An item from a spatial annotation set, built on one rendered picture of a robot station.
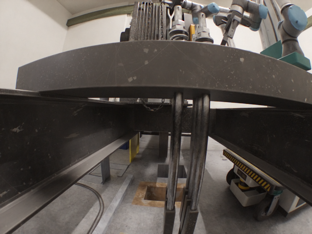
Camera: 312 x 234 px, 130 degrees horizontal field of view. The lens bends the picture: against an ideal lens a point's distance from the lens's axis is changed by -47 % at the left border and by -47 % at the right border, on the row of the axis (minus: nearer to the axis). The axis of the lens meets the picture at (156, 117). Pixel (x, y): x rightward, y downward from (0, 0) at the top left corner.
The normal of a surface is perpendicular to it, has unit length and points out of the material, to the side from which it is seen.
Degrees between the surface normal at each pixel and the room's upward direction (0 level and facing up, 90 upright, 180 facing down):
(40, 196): 0
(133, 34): 90
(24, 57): 90
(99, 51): 90
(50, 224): 0
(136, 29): 90
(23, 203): 0
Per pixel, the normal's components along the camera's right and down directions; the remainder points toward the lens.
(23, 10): 1.00, 0.04
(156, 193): -0.08, 0.05
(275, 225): 0.04, -1.00
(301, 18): -0.46, 0.16
